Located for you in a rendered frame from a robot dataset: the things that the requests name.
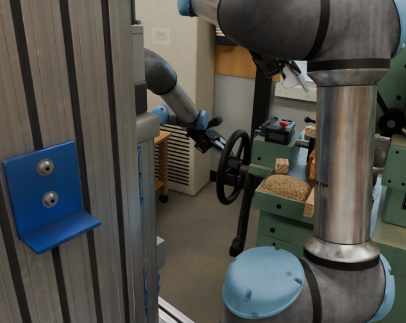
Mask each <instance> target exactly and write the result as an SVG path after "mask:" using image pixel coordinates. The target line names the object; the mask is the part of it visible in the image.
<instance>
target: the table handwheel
mask: <svg viewBox="0 0 406 323"><path fill-rule="evenodd" d="M240 137H241V138H242V139H241V142H240V146H239V149H238V151H237V154H236V157H235V159H230V160H228V159H229V156H230V153H231V151H232V148H233V146H234V144H235V143H236V141H237V140H238V139H239V138H240ZM243 147H244V156H243V162H242V161H240V157H241V153H242V149H243ZM250 155H251V143H250V137H249V135H248V133H247V132H246V131H245V130H243V129H238V130H237V131H235V132H233V133H232V135H231V136H230V137H229V139H228V140H227V142H226V144H225V146H224V149H223V151H222V154H221V157H220V160H219V165H218V168H217V176H216V192H217V198H218V199H219V201H220V203H221V204H223V205H229V204H232V203H233V202H234V200H236V198H237V197H238V195H239V194H240V192H241V190H242V187H243V185H244V182H245V180H246V176H247V173H248V165H249V162H250ZM226 174H230V175H233V182H234V189H233V192H232V193H231V194H230V195H229V197H226V196H225V194H224V176H225V175H226ZM237 176H239V178H238V179H237ZM252 176H253V177H254V178H260V179H265V178H266V177H264V176H259V175H256V174H252Z"/></svg>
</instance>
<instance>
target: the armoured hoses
mask: <svg viewBox="0 0 406 323"><path fill-rule="evenodd" d="M260 132H261V126H259V127H258V129H256V130H255V134H254V138H255V137H256V136H257V135H259V134H260ZM251 155H252V149H251ZM250 164H251V156H250V162H249V165H250ZM248 169H249V166H248ZM255 180H256V178H254V177H253V176H252V174H250V173H247V177H246V183H245V187H244V193H243V197H242V203H241V209H240V214H239V220H238V226H237V234H236V238H239V239H241V240H244V246H245V241H246V234H247V228H248V221H249V220H248V219H249V214H250V207H251V202H252V197H253V190H254V186H255Z"/></svg>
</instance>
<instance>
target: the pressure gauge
mask: <svg viewBox="0 0 406 323"><path fill-rule="evenodd" d="M243 249H244V240H241V239H239V238H236V237H235V238H233V240H232V242H231V244H230V248H229V256H232V257H234V258H235V257H236V256H238V255H239V254H240V253H242V252H243Z"/></svg>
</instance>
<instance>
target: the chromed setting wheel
mask: <svg viewBox="0 0 406 323"><path fill-rule="evenodd" d="M391 138H392V135H388V134H385V133H383V132H375V150H374V163H373V173H374V174H383V171H384V166H385V161H386V158H387V154H388V150H389V146H390V143H391Z"/></svg>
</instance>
